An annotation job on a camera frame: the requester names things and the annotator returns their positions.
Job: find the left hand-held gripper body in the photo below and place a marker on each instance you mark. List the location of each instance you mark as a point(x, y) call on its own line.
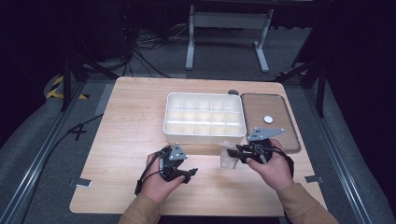
point(174, 155)

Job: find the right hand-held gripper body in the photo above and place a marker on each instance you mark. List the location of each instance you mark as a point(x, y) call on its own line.
point(258, 149)

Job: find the beige sock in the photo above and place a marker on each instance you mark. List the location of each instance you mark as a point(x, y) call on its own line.
point(229, 158)

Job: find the white divided storage box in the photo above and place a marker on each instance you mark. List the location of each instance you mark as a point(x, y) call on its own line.
point(204, 118)

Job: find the person's right hand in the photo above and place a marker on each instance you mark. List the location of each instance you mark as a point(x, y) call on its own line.
point(274, 174)

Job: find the person's left hand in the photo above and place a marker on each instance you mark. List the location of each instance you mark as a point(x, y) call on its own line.
point(157, 186)

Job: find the clear plastic box lid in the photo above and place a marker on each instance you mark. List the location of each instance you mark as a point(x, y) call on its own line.
point(267, 105)

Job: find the small dark round object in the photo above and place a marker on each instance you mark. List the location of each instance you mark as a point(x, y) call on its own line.
point(233, 92)

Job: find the grey tape piece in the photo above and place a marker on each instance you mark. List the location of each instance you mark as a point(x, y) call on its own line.
point(313, 179)
point(81, 182)

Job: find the black tripod stand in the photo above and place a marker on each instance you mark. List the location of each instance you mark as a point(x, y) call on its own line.
point(67, 84)
point(320, 84)

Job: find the yellow and black floor tape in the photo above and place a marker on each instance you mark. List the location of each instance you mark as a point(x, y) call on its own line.
point(55, 88)

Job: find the aluminium floor rail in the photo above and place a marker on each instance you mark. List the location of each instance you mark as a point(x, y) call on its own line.
point(34, 168)
point(339, 165)

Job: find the grey metal table frame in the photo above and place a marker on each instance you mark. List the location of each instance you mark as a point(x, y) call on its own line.
point(229, 20)

